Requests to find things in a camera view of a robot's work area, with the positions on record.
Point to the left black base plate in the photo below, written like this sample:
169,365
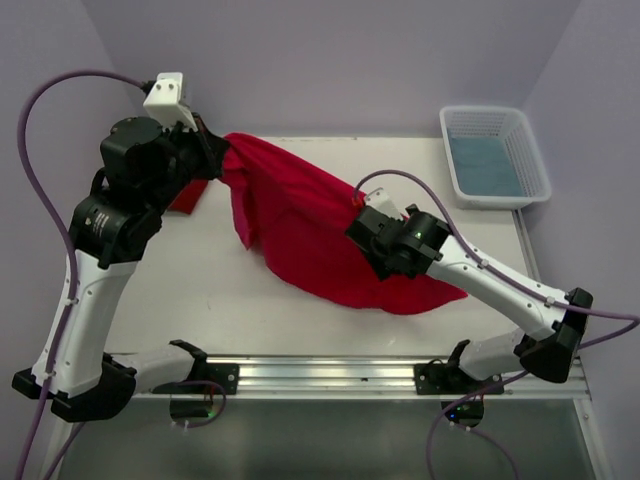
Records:
226,375

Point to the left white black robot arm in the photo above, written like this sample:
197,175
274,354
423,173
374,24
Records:
145,168

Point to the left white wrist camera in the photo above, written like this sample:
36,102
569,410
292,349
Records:
166,104

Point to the blue t shirt in basket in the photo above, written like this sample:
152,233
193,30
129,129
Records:
483,168

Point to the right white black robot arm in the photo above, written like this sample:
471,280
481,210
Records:
550,323

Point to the aluminium mounting rail frame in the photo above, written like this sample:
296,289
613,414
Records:
325,392

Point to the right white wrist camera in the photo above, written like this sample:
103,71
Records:
375,205

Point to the crimson pink t shirt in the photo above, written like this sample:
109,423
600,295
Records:
296,214

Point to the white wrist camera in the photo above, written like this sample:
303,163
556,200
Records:
375,205
166,104

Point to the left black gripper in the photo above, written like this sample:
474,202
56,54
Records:
210,146

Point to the folded dark red t shirt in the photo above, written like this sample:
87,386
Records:
188,199

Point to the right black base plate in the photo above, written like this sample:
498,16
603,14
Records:
439,379

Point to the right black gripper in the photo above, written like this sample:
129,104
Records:
377,266

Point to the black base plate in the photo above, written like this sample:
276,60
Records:
439,379
226,375

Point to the white plastic mesh basket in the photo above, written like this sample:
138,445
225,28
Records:
511,127

